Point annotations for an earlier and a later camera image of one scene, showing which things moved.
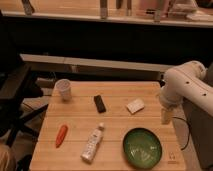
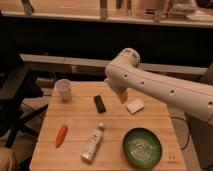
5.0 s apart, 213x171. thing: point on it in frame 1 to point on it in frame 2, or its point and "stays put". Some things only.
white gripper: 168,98 to 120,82
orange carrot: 61,136 stays put
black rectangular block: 99,104 stays put
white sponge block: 135,105 stays put
